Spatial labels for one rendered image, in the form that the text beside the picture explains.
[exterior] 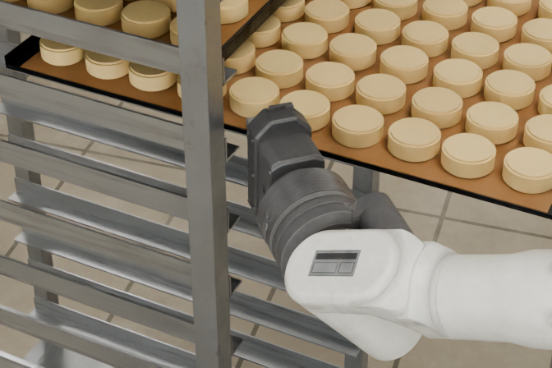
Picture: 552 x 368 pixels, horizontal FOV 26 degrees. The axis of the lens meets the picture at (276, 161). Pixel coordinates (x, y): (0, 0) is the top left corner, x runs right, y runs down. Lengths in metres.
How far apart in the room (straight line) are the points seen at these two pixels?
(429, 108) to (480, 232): 1.61
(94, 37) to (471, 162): 0.38
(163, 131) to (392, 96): 0.23
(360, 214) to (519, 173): 0.17
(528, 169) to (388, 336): 0.22
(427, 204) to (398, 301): 1.94
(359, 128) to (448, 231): 1.64
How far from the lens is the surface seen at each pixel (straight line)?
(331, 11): 1.33
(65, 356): 2.27
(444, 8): 1.35
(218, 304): 1.28
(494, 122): 1.16
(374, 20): 1.32
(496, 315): 0.87
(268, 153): 1.07
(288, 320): 1.92
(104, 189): 1.30
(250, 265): 1.88
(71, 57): 1.28
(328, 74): 1.22
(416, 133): 1.14
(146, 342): 2.14
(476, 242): 2.74
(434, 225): 2.77
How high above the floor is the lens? 1.74
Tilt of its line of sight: 36 degrees down
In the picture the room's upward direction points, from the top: straight up
